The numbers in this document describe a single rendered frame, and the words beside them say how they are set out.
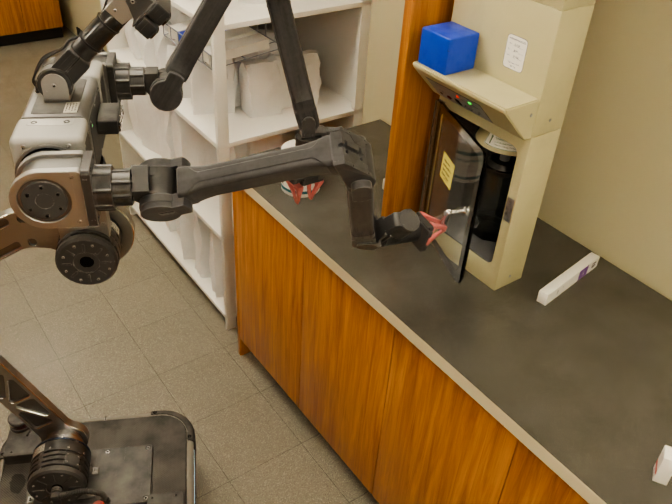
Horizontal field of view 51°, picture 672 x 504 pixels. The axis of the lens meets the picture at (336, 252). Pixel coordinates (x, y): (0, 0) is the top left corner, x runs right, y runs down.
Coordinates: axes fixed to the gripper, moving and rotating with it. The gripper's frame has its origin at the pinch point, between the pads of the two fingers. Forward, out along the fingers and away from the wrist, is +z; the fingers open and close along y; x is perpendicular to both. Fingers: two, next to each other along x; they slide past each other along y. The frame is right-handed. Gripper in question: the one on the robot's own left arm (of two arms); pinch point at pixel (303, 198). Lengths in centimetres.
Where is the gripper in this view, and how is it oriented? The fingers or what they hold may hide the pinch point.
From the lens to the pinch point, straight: 198.7
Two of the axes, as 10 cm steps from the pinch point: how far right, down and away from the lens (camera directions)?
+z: -0.6, 8.0, 5.9
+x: -5.8, -5.1, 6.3
